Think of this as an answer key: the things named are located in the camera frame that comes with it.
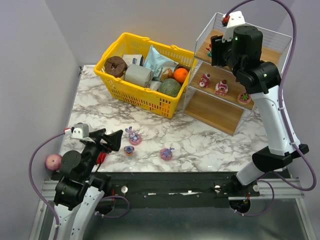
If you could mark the green melon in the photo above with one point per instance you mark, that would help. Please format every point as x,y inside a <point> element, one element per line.
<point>170,87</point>

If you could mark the yellow plastic basket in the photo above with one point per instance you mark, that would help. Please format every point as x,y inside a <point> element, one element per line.
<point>153,101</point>

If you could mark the pink bear with strawberry cake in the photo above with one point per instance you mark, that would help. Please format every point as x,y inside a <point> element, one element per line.
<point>221,88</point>

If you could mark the brown bread pastry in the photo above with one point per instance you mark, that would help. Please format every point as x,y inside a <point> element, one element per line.
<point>166,74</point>

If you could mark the white cup in basket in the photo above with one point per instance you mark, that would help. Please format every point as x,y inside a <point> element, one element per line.
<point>154,85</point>

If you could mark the red bell pepper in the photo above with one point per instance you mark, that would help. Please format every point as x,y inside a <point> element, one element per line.
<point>101,158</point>

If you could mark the light blue chips bag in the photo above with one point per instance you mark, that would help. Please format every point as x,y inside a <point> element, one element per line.
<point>158,62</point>

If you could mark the purple bunny on pink donut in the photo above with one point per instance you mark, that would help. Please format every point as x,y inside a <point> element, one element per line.
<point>134,138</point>

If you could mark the white wire wooden shelf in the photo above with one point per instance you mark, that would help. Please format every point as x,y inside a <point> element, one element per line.
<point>201,103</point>

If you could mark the grey paper roll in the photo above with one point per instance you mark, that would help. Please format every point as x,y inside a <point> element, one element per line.
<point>139,75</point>

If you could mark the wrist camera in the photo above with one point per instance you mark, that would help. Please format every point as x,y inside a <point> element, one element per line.
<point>79,131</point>
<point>230,22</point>

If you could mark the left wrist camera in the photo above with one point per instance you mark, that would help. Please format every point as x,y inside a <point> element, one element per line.
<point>79,131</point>

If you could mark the pink bear with santa hat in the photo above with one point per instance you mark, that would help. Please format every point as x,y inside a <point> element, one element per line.
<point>204,81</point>

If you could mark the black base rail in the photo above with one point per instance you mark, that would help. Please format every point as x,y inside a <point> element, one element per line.
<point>164,190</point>

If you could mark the chocolate donut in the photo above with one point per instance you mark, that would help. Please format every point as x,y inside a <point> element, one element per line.
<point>115,66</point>

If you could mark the purple bunny in orange cup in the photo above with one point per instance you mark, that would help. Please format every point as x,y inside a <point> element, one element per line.
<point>128,150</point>

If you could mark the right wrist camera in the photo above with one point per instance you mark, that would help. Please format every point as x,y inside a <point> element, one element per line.
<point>230,22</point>

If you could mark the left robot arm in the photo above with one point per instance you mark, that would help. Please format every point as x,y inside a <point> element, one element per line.
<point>79,190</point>

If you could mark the purple bunny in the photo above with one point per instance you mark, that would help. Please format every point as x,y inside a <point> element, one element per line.
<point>166,153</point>
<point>134,138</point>
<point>128,150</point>

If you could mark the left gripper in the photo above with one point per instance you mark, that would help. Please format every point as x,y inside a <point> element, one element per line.
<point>99,138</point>

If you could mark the white blue box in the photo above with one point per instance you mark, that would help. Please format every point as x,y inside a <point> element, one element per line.
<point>136,59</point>

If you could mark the orange fruit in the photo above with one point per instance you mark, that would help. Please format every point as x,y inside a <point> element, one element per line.
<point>180,74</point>

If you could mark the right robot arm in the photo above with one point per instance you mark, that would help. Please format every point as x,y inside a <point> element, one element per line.
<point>263,84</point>

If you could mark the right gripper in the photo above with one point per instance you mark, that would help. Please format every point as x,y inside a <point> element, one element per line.
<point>216,50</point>

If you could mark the pink strawberry cake toy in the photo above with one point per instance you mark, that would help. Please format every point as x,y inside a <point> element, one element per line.
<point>244,98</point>

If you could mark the red cherry toy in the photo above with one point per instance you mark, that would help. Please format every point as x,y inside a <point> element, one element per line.
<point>209,50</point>

